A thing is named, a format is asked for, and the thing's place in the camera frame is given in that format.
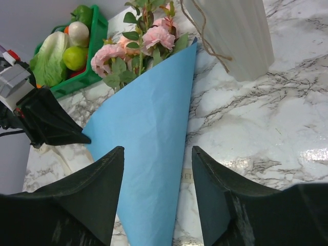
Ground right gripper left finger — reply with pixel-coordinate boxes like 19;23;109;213
1;147;124;245

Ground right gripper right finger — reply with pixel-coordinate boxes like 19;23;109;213
192;146;327;245

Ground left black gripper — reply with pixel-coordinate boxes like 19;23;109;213
1;87;91;149

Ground pink rose stem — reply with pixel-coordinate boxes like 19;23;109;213
118;1;189;62
90;36;145;92

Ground blue wrapping paper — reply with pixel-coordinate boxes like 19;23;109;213
83;42;197;245

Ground white ribbed vase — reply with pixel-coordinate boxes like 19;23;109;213
180;0;274;81

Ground red chili toy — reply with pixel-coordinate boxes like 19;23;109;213
68;67;86;78

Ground green toy cabbage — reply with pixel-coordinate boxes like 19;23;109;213
30;31;70;87

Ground green lime toy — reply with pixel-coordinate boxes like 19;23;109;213
63;46;88;71

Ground white radish toy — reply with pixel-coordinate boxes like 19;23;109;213
68;22;90;48

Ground green plastic basket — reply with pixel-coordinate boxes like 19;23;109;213
34;4;109;99

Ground green bell pepper toy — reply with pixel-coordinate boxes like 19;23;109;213
71;5;93;28

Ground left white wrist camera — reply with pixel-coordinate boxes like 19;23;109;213
1;46;36;112

